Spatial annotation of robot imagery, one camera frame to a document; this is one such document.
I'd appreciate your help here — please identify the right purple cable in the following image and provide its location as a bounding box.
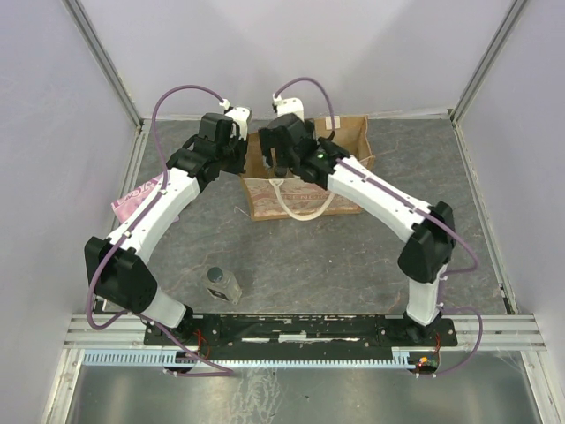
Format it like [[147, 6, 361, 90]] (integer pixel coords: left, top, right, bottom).
[[271, 78, 483, 377]]

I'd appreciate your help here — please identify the blue slotted cable duct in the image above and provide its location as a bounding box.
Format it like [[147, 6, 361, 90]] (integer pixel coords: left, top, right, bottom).
[[82, 346, 415, 369]]

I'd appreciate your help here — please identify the aluminium frame post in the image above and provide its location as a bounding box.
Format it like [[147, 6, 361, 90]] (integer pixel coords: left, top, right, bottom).
[[62, 0, 143, 128], [450, 0, 529, 125]]

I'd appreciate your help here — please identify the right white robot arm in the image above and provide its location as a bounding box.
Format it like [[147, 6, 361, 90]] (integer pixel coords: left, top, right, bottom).
[[258, 114, 456, 345]]

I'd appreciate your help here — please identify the purple cable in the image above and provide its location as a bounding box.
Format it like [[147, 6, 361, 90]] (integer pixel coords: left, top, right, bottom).
[[271, 78, 483, 377], [85, 83, 235, 377]]

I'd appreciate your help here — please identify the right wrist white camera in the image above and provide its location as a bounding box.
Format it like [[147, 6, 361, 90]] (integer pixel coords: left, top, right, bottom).
[[272, 93, 305, 121]]

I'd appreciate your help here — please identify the brown canvas tote bag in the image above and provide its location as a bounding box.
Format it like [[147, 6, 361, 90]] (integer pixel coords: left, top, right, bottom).
[[240, 116, 374, 222]]

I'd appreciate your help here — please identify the left aluminium frame post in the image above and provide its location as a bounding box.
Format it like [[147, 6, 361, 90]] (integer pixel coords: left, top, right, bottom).
[[62, 0, 143, 128]]

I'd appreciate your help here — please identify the pink printed package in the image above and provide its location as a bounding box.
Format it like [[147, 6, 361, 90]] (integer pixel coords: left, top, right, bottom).
[[110, 176, 162, 223]]

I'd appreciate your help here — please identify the short clear glass bottle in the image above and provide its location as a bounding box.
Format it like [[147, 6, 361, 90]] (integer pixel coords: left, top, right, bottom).
[[203, 267, 242, 305]]

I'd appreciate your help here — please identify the aluminium front rail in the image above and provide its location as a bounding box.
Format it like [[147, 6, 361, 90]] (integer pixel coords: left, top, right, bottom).
[[63, 314, 546, 352]]

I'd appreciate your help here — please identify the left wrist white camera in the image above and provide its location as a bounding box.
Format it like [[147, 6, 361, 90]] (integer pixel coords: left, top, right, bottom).
[[219, 99, 252, 139]]

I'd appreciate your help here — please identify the right aluminium frame post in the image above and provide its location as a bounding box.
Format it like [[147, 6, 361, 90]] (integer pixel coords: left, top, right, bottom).
[[450, 0, 529, 125]]

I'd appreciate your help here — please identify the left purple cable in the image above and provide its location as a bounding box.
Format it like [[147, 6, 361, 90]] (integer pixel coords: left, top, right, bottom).
[[85, 83, 235, 377]]

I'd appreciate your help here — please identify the wrist white camera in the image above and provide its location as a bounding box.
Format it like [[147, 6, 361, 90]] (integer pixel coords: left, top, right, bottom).
[[272, 93, 305, 121], [219, 99, 252, 139]]

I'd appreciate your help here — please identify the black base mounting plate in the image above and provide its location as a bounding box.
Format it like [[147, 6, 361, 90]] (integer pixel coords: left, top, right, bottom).
[[171, 314, 457, 347]]

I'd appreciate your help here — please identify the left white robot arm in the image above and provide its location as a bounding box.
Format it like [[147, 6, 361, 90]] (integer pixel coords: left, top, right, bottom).
[[85, 107, 252, 345]]

